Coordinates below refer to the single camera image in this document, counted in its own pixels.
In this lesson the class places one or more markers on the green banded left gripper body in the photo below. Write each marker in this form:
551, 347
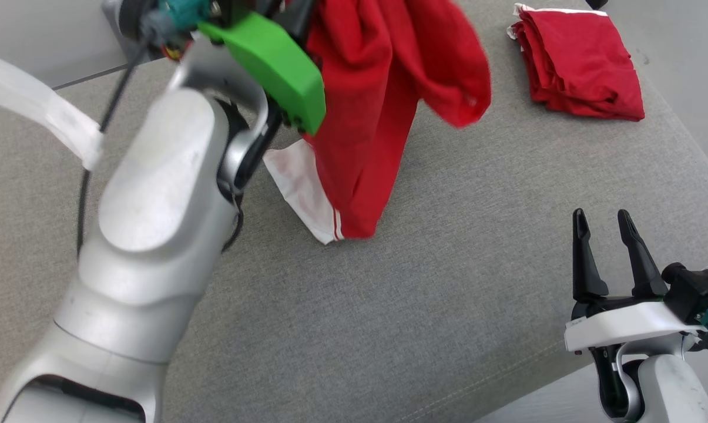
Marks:
271, 64

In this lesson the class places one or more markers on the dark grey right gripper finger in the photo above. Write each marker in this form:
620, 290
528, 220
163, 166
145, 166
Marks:
586, 270
644, 276

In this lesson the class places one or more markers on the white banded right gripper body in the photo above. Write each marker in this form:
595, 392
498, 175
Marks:
624, 326

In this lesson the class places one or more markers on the red Bulls 23 jersey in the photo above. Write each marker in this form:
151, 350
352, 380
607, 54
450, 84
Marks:
359, 88

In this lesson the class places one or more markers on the red shorts with white trim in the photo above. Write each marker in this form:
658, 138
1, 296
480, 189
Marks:
583, 64

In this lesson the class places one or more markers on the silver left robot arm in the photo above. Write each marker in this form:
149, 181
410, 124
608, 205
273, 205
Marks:
154, 176

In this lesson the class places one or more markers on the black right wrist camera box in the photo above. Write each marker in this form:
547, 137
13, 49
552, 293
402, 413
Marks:
697, 291

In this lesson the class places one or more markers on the teal left camera connector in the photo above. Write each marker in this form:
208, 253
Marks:
183, 12

